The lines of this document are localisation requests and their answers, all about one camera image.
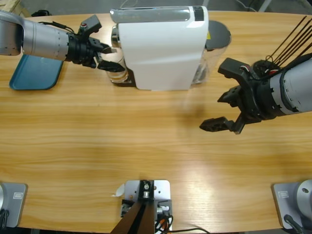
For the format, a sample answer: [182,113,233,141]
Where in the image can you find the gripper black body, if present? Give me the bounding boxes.
[65,33,108,68]
[233,79,267,135]

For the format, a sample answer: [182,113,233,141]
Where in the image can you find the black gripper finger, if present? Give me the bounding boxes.
[99,44,117,55]
[199,116,236,134]
[97,60,126,73]
[217,87,242,108]

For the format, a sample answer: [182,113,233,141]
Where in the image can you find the clear drinking glass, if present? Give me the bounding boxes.
[106,52,130,84]

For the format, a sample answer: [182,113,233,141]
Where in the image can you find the white capsule coffee machine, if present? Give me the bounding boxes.
[109,5,210,92]

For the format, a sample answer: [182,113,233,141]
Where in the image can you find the black object behind table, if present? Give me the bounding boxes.
[31,9,53,18]

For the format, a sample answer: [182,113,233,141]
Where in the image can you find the teal plastic tray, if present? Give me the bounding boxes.
[9,54,65,91]

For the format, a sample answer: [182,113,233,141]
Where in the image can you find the clear water tank black lid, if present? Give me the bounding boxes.
[191,20,232,85]

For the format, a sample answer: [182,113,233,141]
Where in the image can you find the light wooden pallet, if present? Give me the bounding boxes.
[0,0,33,18]

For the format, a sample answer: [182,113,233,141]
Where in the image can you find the white paper tab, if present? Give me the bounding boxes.
[111,184,126,197]

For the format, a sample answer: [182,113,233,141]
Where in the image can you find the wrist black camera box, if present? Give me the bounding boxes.
[79,14,102,36]
[217,58,255,85]

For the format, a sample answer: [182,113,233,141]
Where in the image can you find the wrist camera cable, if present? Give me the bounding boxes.
[239,64,287,81]
[37,20,81,35]

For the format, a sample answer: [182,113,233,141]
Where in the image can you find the black wire capsule holder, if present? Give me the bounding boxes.
[252,16,312,75]

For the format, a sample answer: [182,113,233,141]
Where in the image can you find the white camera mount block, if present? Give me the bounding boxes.
[121,179,173,231]

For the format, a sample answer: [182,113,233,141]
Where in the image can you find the white floor cable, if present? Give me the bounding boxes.
[235,0,259,12]

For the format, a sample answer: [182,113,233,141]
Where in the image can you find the grey metal frame leg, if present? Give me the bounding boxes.
[257,0,273,13]

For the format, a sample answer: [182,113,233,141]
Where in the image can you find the arm grey base plate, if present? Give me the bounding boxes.
[272,179,312,230]
[0,182,28,229]

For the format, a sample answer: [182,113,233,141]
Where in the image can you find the black thin cable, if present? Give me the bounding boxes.
[168,227,212,234]

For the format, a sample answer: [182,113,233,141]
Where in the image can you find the orange and white cable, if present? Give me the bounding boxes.
[155,214,175,231]

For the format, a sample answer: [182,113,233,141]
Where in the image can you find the dark brown camera post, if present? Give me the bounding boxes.
[109,179,156,234]

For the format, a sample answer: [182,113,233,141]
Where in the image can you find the black base cable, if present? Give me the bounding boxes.
[284,214,306,234]

